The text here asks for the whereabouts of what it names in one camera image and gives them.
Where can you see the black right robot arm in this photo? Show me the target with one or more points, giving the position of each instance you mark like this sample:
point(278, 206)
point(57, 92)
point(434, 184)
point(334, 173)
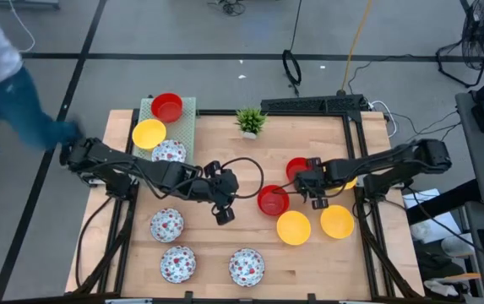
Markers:
point(393, 162)

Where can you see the red plastic mini bowl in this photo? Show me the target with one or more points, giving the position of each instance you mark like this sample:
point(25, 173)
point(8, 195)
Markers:
point(166, 107)
point(295, 169)
point(273, 202)

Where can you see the white sheet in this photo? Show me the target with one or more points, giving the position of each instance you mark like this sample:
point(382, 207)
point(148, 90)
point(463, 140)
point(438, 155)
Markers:
point(427, 219)

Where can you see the grey cart base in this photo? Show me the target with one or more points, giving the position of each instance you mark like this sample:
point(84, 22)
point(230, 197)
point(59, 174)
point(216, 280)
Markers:
point(22, 3)

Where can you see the black aluminium table frame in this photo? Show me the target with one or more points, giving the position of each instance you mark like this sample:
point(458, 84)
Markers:
point(224, 113)

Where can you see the green plant in white pot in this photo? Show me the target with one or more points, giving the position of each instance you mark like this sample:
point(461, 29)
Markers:
point(250, 122)

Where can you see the white floral print bowl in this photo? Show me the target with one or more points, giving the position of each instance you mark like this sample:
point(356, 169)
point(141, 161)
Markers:
point(169, 151)
point(246, 267)
point(166, 225)
point(177, 264)

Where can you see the white shoe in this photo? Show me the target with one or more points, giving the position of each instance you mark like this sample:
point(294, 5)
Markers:
point(457, 245)

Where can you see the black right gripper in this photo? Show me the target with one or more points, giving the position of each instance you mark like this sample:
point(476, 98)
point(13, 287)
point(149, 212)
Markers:
point(313, 181)

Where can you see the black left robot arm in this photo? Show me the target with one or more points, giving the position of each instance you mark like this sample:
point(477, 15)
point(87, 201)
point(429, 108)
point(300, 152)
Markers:
point(110, 158)

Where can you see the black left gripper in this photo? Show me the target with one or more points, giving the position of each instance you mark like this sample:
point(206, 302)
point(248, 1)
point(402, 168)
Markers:
point(222, 188)

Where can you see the black bag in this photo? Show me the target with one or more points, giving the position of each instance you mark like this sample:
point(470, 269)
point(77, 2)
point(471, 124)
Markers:
point(440, 264)

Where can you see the pale green perforated rack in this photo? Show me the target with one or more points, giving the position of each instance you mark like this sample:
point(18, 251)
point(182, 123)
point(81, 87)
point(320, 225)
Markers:
point(187, 126)

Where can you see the yellow plastic mini bowl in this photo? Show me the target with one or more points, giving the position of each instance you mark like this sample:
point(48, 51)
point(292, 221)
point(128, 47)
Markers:
point(350, 185)
point(293, 228)
point(149, 134)
point(337, 221)

